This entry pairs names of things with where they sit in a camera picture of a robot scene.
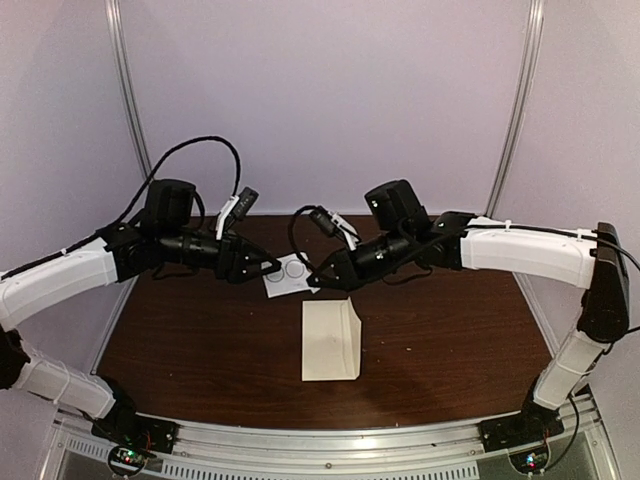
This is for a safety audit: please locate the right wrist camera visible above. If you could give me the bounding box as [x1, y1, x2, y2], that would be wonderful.
[309, 206, 361, 251]

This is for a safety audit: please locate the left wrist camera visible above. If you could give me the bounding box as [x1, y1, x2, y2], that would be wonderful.
[215, 187, 259, 240]

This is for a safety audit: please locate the right black camera cable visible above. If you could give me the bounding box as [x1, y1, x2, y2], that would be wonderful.
[288, 203, 331, 274]

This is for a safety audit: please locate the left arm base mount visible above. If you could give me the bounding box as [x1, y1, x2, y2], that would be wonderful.
[83, 413, 178, 479]

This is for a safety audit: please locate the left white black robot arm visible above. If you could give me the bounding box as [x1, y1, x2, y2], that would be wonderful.
[1, 179, 281, 444]

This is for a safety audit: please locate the left black camera cable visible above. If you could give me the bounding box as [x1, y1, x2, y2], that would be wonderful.
[0, 134, 242, 276]

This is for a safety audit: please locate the sticker sheet with wax seal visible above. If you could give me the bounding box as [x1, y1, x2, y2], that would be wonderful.
[262, 253, 319, 299]

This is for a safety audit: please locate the black camera cable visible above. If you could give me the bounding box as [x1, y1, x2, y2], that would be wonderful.
[0, 134, 242, 276]
[288, 203, 331, 274]

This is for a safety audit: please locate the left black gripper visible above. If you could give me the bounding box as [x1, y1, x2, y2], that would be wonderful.
[159, 226, 281, 286]

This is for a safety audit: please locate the aluminium frame post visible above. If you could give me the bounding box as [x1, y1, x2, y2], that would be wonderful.
[485, 0, 546, 217]
[104, 0, 152, 177]

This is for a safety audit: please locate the front aluminium rail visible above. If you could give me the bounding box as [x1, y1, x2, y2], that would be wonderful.
[47, 389, 609, 480]

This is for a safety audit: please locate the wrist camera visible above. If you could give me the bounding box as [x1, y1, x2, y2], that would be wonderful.
[309, 206, 361, 251]
[215, 187, 259, 240]

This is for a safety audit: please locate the right aluminium frame post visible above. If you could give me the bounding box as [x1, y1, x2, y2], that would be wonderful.
[485, 0, 546, 217]

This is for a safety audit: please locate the cream paper envelope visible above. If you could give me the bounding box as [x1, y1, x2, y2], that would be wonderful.
[301, 298, 362, 382]

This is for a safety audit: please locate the left aluminium frame post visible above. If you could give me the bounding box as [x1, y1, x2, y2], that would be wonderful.
[104, 0, 152, 177]

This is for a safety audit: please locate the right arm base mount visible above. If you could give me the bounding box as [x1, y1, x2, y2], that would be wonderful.
[479, 398, 564, 476]

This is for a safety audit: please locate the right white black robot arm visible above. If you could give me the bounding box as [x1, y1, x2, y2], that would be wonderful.
[304, 180, 634, 442]

